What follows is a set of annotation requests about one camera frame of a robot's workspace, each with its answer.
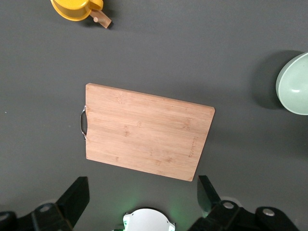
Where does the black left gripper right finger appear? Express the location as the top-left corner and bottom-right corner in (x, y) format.
(187, 175), (300, 231)

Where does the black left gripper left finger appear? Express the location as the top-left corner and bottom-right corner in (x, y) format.
(0, 176), (90, 231)

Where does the pale green bowl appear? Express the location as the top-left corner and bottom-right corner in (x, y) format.
(275, 51), (308, 116)

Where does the wooden mug rack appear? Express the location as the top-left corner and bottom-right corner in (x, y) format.
(90, 11), (113, 29)

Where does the yellow mug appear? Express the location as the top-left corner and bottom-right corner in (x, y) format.
(50, 0), (104, 22)

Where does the wooden cutting board, metal handle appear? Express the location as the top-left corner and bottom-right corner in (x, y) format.
(80, 83), (216, 182)

